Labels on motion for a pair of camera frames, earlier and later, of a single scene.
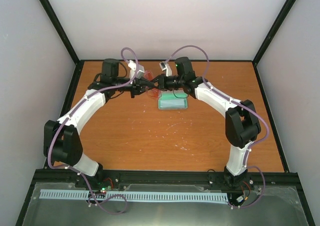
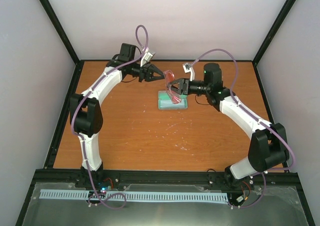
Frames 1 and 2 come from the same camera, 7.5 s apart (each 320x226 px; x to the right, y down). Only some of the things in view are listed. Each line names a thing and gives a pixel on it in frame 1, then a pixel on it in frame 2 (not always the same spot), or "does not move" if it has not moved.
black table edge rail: [167, 60] does not move
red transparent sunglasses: [153, 92] to [169, 77]
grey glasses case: [173, 100] does not move
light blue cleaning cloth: [181, 103] does not move
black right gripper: [161, 82] to [183, 83]
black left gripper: [138, 84] to [146, 72]
